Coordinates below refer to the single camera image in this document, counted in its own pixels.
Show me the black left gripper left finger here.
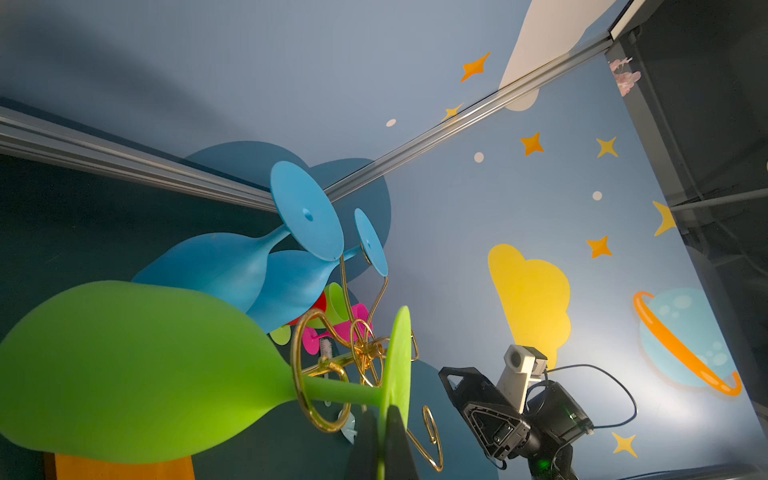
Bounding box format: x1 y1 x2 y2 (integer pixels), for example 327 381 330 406
344 410 379 480

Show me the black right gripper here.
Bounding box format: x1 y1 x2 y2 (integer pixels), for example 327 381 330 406
438 367 541 470

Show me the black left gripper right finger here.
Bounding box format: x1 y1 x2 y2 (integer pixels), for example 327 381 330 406
383 405 419 480

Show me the pink wine glass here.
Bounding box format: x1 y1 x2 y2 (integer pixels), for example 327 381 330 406
302 303 369 355

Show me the green wine glass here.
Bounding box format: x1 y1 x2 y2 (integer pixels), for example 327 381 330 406
1 281 411 478
269 282 351 345

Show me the red wine glass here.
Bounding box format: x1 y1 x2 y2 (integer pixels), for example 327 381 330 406
289 292 327 326

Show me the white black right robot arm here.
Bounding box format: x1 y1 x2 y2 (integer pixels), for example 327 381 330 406
438 367 594 479

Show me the right blue wine glass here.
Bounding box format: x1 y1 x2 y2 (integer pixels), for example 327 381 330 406
246 208 388 333

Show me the blue wine glass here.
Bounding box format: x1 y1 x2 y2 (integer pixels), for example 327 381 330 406
132 161 344 312
246 208 388 333

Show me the left blue wine glass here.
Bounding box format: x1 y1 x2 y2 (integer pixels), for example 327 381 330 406
132 161 344 312

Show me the orange wooden rack base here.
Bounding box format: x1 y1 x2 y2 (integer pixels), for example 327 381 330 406
43 453 195 480

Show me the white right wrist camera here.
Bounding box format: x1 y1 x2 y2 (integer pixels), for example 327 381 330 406
496 344 548 414

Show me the gold wire glass rack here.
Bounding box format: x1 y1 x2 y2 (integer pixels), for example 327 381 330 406
290 258 445 479

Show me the aluminium right corner post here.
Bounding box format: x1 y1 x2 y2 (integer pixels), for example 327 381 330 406
325 32 614 202

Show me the aluminium back frame rail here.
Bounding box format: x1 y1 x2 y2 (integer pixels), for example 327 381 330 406
1 107 276 212

